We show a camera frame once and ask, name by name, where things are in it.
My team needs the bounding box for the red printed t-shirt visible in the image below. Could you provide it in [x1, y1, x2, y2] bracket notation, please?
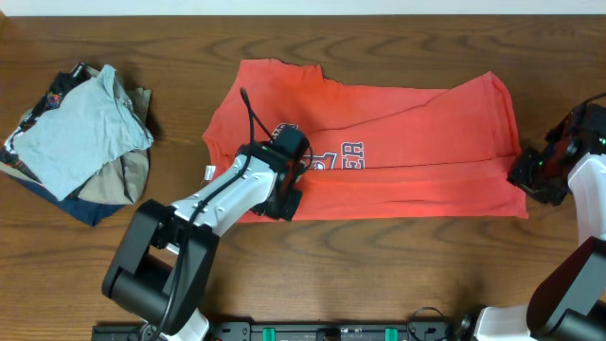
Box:
[203, 59, 526, 221]

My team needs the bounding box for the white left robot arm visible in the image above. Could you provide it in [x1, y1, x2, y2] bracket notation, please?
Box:
[101, 147, 312, 340]

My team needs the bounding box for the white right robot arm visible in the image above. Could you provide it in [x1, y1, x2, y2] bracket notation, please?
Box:
[467, 137, 605, 341]

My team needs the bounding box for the tan folded garment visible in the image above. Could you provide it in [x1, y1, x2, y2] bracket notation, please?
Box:
[69, 87, 153, 205]

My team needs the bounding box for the navy folded garment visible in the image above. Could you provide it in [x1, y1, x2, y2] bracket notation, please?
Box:
[9, 175, 123, 226]

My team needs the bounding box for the light blue folded shirt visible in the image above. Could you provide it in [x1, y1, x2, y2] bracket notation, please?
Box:
[5, 64, 127, 201]

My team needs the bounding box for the black printed folded garment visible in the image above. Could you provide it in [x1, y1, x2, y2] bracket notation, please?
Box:
[1, 63, 92, 166]

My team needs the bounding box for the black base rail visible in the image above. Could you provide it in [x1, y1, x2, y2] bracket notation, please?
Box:
[92, 320, 474, 341]

